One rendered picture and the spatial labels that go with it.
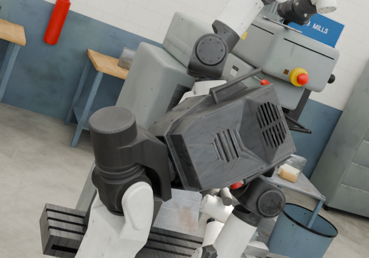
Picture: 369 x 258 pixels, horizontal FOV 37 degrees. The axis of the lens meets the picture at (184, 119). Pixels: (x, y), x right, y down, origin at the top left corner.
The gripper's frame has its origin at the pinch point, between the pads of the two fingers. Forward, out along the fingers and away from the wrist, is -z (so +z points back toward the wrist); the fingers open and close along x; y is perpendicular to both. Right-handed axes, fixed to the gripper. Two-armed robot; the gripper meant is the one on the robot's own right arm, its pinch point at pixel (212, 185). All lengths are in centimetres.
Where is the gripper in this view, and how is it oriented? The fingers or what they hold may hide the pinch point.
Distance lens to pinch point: 215.2
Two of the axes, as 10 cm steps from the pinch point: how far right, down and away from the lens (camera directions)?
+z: 0.6, 2.5, -9.7
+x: -9.2, -3.6, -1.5
